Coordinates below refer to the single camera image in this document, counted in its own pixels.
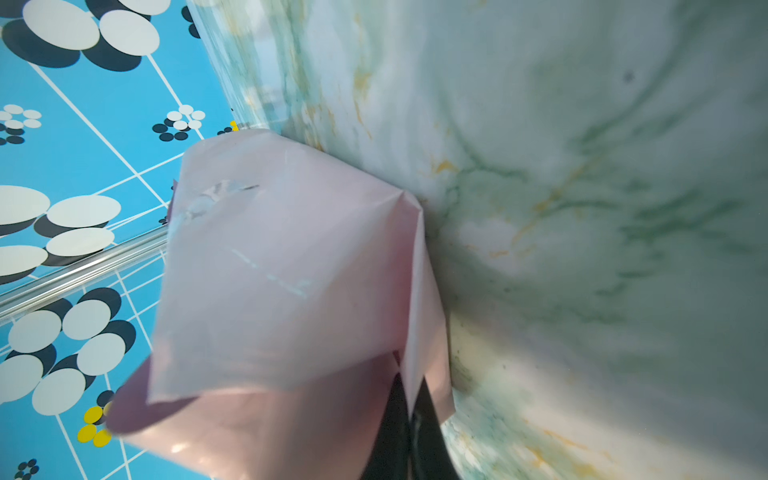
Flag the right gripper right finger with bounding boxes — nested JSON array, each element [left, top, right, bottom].
[[410, 379, 460, 480]]

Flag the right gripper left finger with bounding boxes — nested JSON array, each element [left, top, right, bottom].
[[360, 374, 410, 480]]

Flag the purple wrapping paper sheet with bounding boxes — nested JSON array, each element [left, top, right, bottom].
[[106, 130, 454, 479]]

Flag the clear adhesive tape piece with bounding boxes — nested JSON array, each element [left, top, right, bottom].
[[166, 180, 258, 226]]

